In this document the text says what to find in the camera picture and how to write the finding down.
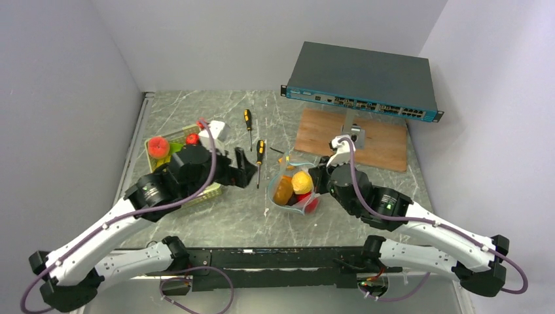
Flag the upper yellow black screwdriver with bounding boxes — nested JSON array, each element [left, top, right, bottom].
[[243, 109, 253, 151]]

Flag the red apple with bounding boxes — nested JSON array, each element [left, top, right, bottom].
[[185, 133, 200, 145]]

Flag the orange mango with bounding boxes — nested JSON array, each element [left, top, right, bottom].
[[273, 175, 293, 205]]

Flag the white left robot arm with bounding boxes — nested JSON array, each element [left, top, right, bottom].
[[29, 145, 257, 313]]

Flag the dark purple mangosteen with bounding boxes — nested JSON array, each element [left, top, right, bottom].
[[286, 194, 299, 206]]

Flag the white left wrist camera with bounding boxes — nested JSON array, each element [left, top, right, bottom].
[[197, 120, 230, 155]]

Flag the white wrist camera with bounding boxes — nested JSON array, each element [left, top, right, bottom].
[[197, 120, 230, 155], [326, 135, 356, 167]]

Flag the yellow starfruit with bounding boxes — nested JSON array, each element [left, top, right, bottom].
[[154, 156, 170, 169]]

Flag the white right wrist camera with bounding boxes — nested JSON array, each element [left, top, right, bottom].
[[326, 135, 356, 167]]

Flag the teal network switch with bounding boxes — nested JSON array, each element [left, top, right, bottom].
[[280, 41, 444, 123]]

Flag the yellow lemon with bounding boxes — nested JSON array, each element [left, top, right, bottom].
[[291, 171, 313, 195]]

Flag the yellow tape measure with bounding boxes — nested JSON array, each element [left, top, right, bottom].
[[278, 156, 295, 171]]

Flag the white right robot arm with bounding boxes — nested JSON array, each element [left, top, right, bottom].
[[308, 164, 509, 297]]

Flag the yellow black screwdriver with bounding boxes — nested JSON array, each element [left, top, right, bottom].
[[243, 109, 253, 151], [256, 139, 266, 188]]

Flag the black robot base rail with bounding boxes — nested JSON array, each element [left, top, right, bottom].
[[157, 246, 403, 292]]

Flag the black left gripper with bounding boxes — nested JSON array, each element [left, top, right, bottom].
[[181, 139, 257, 200]]

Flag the wooden board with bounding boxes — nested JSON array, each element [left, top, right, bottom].
[[294, 108, 407, 172]]

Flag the lower yellow black screwdriver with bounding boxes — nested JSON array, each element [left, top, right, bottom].
[[256, 139, 266, 188]]

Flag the red pomegranate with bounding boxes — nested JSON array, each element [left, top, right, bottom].
[[304, 198, 319, 215]]

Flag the metal switch stand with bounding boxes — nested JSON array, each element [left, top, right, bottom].
[[341, 109, 366, 149]]

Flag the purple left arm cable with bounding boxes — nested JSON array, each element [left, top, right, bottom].
[[19, 119, 218, 314]]

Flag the clear zip top bag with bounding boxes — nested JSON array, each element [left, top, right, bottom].
[[266, 147, 320, 215]]

